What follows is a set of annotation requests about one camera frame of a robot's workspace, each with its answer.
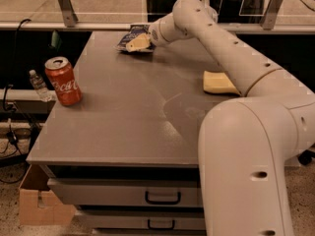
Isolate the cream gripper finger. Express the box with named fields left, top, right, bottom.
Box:
left=126, top=33, right=151, bottom=52

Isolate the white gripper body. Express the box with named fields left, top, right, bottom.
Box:
left=149, top=19, right=170, bottom=46

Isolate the blue chip bag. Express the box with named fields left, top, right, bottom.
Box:
left=116, top=25, right=155, bottom=53

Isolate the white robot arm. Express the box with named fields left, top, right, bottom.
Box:
left=127, top=0, right=315, bottom=236

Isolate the yellow sponge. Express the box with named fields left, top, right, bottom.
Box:
left=203, top=71, right=240, bottom=95

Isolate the red Coca-Cola can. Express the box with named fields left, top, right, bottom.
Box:
left=45, top=56, right=82, bottom=106

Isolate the clear plastic water bottle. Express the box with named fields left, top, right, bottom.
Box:
left=29, top=70, right=52, bottom=102

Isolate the grey drawer cabinet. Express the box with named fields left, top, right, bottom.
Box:
left=29, top=32, right=234, bottom=236

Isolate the upper grey drawer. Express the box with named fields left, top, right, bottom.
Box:
left=48, top=178, right=203, bottom=207

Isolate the grey drawer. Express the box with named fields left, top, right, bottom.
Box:
left=48, top=178, right=203, bottom=207
left=76, top=210, right=206, bottom=230

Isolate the lower grey drawer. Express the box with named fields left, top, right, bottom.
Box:
left=76, top=210, right=206, bottom=230

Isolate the black caster wheel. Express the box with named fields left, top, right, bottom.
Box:
left=298, top=150, right=315, bottom=165

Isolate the cardboard box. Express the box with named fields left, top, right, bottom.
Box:
left=19, top=165, right=75, bottom=226

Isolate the left metal bracket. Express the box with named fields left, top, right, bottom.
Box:
left=58, top=0, right=78, bottom=28

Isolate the black cable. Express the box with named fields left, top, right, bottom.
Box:
left=0, top=18, right=42, bottom=185

